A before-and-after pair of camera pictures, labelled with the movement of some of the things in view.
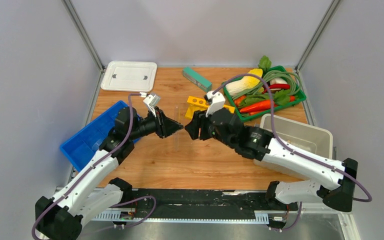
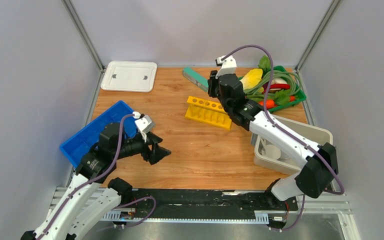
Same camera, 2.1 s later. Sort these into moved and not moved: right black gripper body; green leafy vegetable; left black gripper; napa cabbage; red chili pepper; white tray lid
Moved: right black gripper body; left black gripper
Not moved: green leafy vegetable; napa cabbage; white tray lid; red chili pepper
